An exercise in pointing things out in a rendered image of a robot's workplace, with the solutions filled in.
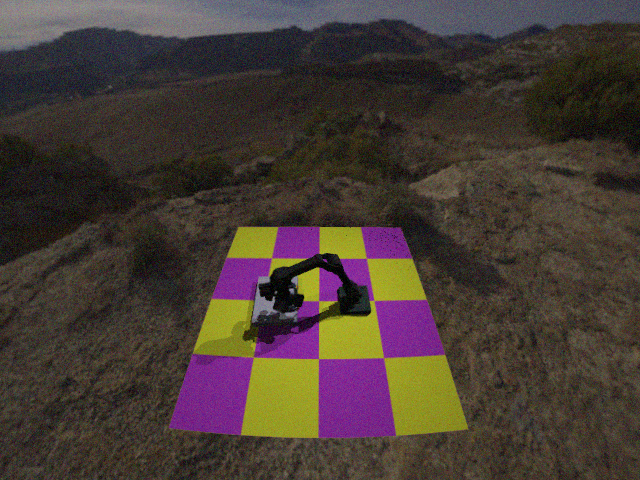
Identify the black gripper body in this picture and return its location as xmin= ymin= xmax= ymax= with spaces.
xmin=265 ymin=287 xmax=304 ymax=307

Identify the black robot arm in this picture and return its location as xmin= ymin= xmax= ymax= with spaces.
xmin=258 ymin=253 xmax=362 ymax=313

